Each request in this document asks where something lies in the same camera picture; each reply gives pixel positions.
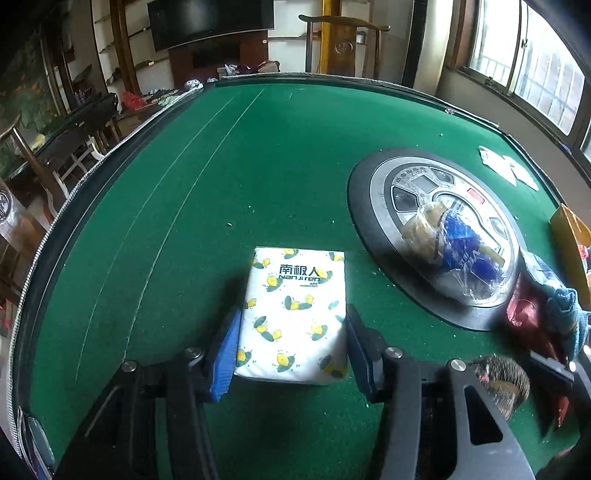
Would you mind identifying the wooden side chair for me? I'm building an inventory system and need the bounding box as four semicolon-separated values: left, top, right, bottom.
0;115;105;204

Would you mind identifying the large framed landscape painting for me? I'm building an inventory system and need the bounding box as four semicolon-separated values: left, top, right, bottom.
0;28;61;139

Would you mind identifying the clear plastic-wrapped bundle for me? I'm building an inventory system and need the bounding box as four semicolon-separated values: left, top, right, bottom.
401;200;506;305

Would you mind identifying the white blue printed packet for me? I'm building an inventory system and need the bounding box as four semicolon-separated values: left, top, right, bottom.
519;247;564;294

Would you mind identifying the purple and white bag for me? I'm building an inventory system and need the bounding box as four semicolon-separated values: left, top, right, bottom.
219;62;269;77

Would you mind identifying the carved-back wooden armchair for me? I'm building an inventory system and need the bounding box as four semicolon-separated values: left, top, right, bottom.
299;14;391;81

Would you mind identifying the white lemon-print tissue pack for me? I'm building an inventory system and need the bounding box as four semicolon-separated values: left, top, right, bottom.
233;246;350;386

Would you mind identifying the round table control panel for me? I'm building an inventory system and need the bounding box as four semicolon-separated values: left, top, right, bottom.
347;148;527;332

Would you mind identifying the dark wooden tv cabinet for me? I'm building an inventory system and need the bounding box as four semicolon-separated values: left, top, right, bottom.
168;34;269;88

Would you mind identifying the tall standing air conditioner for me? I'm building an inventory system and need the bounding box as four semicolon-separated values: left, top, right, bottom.
401;0;446;88

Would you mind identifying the yellow cardboard box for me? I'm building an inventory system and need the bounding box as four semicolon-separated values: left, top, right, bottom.
549;203;591;301

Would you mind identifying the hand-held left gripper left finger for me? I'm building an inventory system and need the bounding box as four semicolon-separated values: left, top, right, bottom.
55;308;243;480

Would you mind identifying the brown knit item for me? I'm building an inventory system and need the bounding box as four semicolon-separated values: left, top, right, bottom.
466;355;532;422

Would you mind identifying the round-carved wooden chair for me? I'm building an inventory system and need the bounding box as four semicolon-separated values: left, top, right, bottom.
0;178;47;296

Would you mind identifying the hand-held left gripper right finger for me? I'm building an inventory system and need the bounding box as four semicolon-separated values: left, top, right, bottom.
345;304;536;480

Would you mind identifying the large barred window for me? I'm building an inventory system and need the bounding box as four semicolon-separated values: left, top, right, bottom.
462;0;591;153

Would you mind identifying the dark glass-top table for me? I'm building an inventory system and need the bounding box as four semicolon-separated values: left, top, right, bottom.
32;92;120;153

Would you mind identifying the black television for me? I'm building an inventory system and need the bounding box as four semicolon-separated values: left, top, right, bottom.
147;0;275;52

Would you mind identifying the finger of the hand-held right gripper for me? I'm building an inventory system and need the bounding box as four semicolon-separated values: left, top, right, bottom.
527;350;580;386

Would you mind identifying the red packet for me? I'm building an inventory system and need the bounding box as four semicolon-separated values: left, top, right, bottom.
505;274;573;425

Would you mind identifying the blue towel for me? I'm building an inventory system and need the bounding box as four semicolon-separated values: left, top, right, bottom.
542;286;591;361

